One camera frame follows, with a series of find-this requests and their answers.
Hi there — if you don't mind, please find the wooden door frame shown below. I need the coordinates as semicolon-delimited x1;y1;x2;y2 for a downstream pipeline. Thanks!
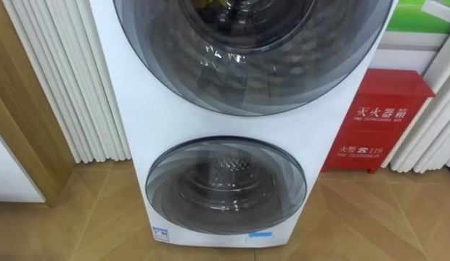
0;0;75;208

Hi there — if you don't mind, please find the red fire extinguisher box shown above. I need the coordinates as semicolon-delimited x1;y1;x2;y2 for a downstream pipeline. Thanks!
321;68;436;175

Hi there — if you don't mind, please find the white stacked washing machine tower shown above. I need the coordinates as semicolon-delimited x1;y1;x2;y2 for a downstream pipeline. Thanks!
88;0;399;249

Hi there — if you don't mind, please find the white pleated curtain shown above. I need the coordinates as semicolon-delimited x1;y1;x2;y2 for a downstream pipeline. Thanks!
380;25;450;174
2;0;132;164

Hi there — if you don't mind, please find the green and white wall board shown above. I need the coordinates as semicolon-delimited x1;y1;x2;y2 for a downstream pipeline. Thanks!
368;0;450;76

